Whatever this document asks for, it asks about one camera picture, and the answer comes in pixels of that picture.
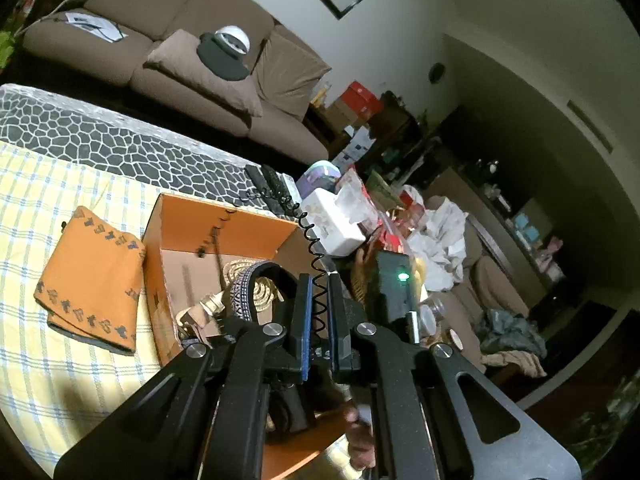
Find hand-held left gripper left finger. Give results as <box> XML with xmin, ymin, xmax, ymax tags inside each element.
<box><xmin>54</xmin><ymin>273</ymin><xmax>315</xmax><ymax>480</ymax></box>

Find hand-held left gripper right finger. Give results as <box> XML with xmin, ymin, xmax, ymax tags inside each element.
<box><xmin>326</xmin><ymin>271</ymin><xmax>583</xmax><ymax>480</ymax></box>

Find black cable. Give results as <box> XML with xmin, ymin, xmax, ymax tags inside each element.
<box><xmin>231</xmin><ymin>187</ymin><xmax>332</xmax><ymax>356</ymax></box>

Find studded grey band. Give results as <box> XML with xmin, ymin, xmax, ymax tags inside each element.
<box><xmin>227</xmin><ymin>261</ymin><xmax>301</xmax><ymax>322</ymax></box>

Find orange cardboard box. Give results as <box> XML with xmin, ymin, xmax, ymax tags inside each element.
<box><xmin>142</xmin><ymin>192</ymin><xmax>361</xmax><ymax>480</ymax></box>

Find orange patterned cloth pouch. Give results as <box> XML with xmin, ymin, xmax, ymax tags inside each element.
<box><xmin>34</xmin><ymin>206</ymin><xmax>147</xmax><ymax>357</ymax></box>

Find person's right hand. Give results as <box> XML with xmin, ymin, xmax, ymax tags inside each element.
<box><xmin>344</xmin><ymin>400</ymin><xmax>377</xmax><ymax>472</ymax></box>

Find glass jar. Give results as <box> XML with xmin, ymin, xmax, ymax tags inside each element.
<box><xmin>420</xmin><ymin>297</ymin><xmax>446</xmax><ymax>336</ymax></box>

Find gold woven coaster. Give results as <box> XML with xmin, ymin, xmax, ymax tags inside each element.
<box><xmin>220</xmin><ymin>257</ymin><xmax>286</xmax><ymax>312</ymax></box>

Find crumpled white paper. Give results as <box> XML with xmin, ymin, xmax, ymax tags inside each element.
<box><xmin>407</xmin><ymin>197</ymin><xmax>468</xmax><ymax>292</ymax></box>

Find white tissue box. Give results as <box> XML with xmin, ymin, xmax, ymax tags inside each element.
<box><xmin>300</xmin><ymin>187</ymin><xmax>368</xmax><ymax>257</ymax></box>

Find clear plastic package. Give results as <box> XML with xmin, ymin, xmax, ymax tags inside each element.
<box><xmin>334</xmin><ymin>170</ymin><xmax>381</xmax><ymax>232</ymax></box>

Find cream and gold trinket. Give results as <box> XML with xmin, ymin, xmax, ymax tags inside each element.
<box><xmin>175</xmin><ymin>294</ymin><xmax>228</xmax><ymax>342</ymax></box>

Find grey-green cloth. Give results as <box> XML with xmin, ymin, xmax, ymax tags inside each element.
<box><xmin>475</xmin><ymin>308</ymin><xmax>547</xmax><ymax>358</ymax></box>

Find purple round container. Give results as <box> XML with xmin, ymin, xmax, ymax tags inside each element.
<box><xmin>299</xmin><ymin>160</ymin><xmax>343</xmax><ymax>196</ymax></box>

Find white and blue carton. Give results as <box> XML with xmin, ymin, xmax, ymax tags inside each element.
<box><xmin>332</xmin><ymin>127</ymin><xmax>376</xmax><ymax>171</ymax></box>

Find beige cloth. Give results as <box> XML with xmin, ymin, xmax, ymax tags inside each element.
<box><xmin>482</xmin><ymin>350</ymin><xmax>548</xmax><ymax>378</ymax></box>

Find black remote control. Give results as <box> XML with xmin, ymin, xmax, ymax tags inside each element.
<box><xmin>260</xmin><ymin>164</ymin><xmax>293</xmax><ymax>202</ymax></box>
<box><xmin>244</xmin><ymin>166</ymin><xmax>272</xmax><ymax>209</ymax></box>

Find red box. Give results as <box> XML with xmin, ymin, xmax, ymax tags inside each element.
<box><xmin>340</xmin><ymin>81</ymin><xmax>385</xmax><ymax>121</ymax></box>

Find upright brown pillow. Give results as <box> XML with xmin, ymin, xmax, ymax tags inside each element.
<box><xmin>252</xmin><ymin>35</ymin><xmax>332</xmax><ymax>122</ymax></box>

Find flat brown pillow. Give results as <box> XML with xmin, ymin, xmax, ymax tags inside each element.
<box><xmin>144</xmin><ymin>29</ymin><xmax>265</xmax><ymax>118</ymax></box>

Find black pad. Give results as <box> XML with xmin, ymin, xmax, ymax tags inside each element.
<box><xmin>196</xmin><ymin>34</ymin><xmax>251</xmax><ymax>82</ymax></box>

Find grey pebble-patterned cloth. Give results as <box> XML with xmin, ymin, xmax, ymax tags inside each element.
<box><xmin>0</xmin><ymin>82</ymin><xmax>301</xmax><ymax>222</ymax></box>

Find yellow plaid tablecloth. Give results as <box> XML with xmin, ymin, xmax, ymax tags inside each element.
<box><xmin>0</xmin><ymin>140</ymin><xmax>201</xmax><ymax>477</ymax></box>

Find white round device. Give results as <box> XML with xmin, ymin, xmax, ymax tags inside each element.
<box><xmin>214</xmin><ymin>25</ymin><xmax>250</xmax><ymax>57</ymax></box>

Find brown sofa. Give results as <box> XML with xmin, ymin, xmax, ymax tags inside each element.
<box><xmin>22</xmin><ymin>0</ymin><xmax>333</xmax><ymax>166</ymax></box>

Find papers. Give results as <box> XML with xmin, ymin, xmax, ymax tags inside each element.
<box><xmin>64</xmin><ymin>10</ymin><xmax>128</xmax><ymax>43</ymax></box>

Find wall air vent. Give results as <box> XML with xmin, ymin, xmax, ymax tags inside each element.
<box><xmin>567</xmin><ymin>100</ymin><xmax>613</xmax><ymax>153</ymax></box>

